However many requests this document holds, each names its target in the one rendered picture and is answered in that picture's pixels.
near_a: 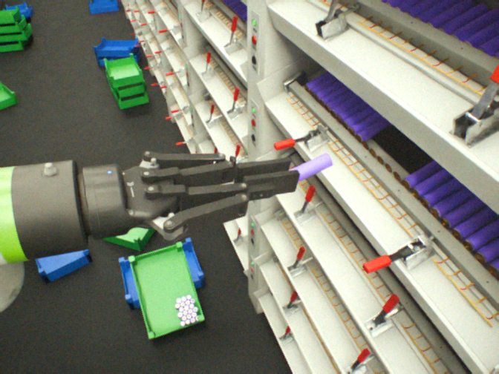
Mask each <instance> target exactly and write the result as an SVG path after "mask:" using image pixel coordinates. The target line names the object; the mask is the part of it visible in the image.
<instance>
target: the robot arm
mask: <svg viewBox="0 0 499 374"><path fill-rule="evenodd" d="M214 162H215V164H214ZM290 164H291V161H290V158H289V157H285V158H278V159H272V160H267V161H261V162H248V163H237V158H236V157H234V156H229V161H227V159H226V155H225V154H221V153H219V154H160V153H156V152H151V151H144V152H143V161H142V163H141V165H140V166H135V167H132V168H130V169H129V170H127V171H121V167H120V166H119V165H118V164H108V165H94V166H87V168H83V174H79V172H78V169H77V165H76V162H74V161H73V160H66V161H59V162H51V163H40V164H36V165H23V166H15V167H7V168H0V312H2V311H3V310H4V309H6V308H7V307H8V306H9V305H10V304H11V303H12V302H13V301H14V300H15V299H16V297H17V295H18V293H19V291H20V289H21V287H22V285H23V282H24V279H25V267H24V263H23V261H26V260H33V259H37V258H41V257H49V256H54V255H56V256H57V255H65V254H70V253H74V252H81V251H86V250H87V249H88V236H89V235H93V238H94V240H99V239H104V238H109V237H116V236H120V235H126V234H128V233H129V231H130V230H132V229H133V228H139V229H156V230H157V231H158V232H159V233H161V234H162V236H163V241H164V243H165V244H166V245H172V244H174V243H176V242H178V241H179V240H180V239H182V238H183V237H184V236H185V235H187V234H191V233H194V232H198V231H202V230H204V229H208V228H211V227H214V226H218V224H221V223H226V222H229V221H231V220H236V219H238V218H241V217H245V216H246V215H247V208H248V204H249V201H251V200H260V199H264V198H266V199H267V198H271V197H272V196H273V195H279V194H289V193H294V191H295V190H296V186H297V183H299V178H300V175H301V174H300V173H299V171H298V170H297V169H296V170H290V171H289V169H290ZM233 180H235V183H233V184H227V183H232V181H233ZM222 184H226V185H222ZM236 195H237V196H236ZM179 196H180V202H179Z"/></svg>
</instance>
